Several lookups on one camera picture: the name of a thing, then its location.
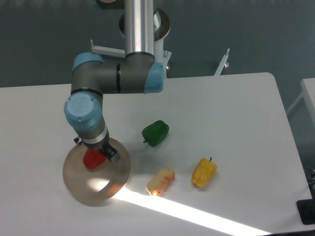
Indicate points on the translucent brown round plate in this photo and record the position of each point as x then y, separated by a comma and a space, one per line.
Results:
95, 187

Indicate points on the green bell pepper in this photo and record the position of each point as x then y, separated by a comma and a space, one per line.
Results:
155, 133

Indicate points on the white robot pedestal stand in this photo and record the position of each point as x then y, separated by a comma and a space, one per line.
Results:
161, 31

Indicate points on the black device at edge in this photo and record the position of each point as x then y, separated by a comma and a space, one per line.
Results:
306, 209

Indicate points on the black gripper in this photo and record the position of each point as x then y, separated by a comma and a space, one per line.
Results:
103, 146

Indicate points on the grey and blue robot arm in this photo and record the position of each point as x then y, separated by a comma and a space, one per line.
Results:
92, 78

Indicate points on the white side table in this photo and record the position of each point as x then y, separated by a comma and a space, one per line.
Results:
305, 97

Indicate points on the orange yellow food block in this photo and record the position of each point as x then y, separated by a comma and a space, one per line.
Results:
160, 181

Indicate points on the red bell pepper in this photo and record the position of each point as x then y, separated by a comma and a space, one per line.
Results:
93, 158

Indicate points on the yellow bell pepper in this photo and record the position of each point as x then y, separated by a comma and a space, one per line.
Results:
203, 172

